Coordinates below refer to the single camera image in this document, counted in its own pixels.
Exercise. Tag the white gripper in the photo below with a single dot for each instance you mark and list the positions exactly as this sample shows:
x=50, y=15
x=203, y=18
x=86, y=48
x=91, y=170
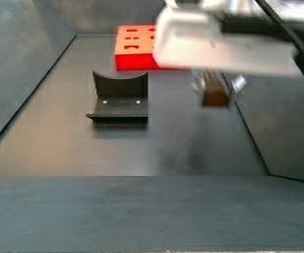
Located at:
x=244, y=36

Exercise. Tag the brown three prong peg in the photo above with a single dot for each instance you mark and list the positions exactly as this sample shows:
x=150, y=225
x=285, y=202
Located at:
x=214, y=96

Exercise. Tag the red shape sorting board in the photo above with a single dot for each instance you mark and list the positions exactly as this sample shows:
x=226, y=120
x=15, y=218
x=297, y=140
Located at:
x=133, y=50

